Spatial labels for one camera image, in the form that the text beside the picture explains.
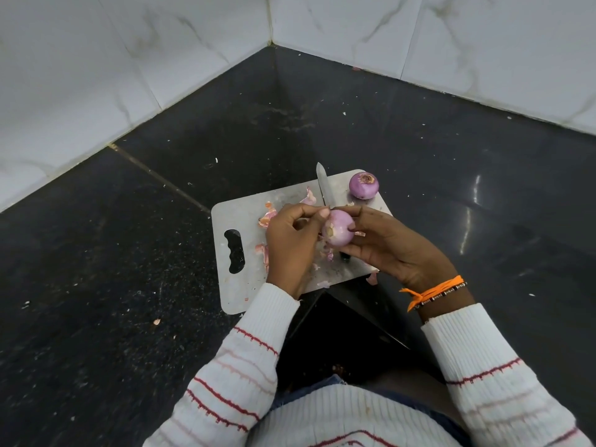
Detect orange thread wristband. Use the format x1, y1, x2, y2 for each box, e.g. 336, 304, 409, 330
399, 274, 465, 313

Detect person's left forearm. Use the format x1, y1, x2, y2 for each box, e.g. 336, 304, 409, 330
143, 282, 301, 447

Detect blue denim trousers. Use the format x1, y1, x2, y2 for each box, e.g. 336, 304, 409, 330
274, 374, 348, 408

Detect black handled kitchen knife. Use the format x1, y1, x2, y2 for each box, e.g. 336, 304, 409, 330
316, 162, 353, 262

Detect white red striped sweater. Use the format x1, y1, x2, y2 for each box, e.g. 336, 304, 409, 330
246, 384, 471, 447

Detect person's right hand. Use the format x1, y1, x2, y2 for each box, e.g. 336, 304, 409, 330
325, 204, 464, 297

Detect person's right forearm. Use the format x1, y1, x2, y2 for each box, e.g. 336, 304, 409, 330
409, 281, 592, 447

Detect beaded bracelet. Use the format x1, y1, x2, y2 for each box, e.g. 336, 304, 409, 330
418, 281, 468, 307

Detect person's left hand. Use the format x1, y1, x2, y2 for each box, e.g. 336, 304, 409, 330
264, 203, 332, 299

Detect purple onion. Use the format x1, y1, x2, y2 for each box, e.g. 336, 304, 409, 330
321, 209, 356, 248
348, 171, 381, 201

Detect steel cutting board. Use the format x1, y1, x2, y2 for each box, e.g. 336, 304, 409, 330
211, 169, 394, 315

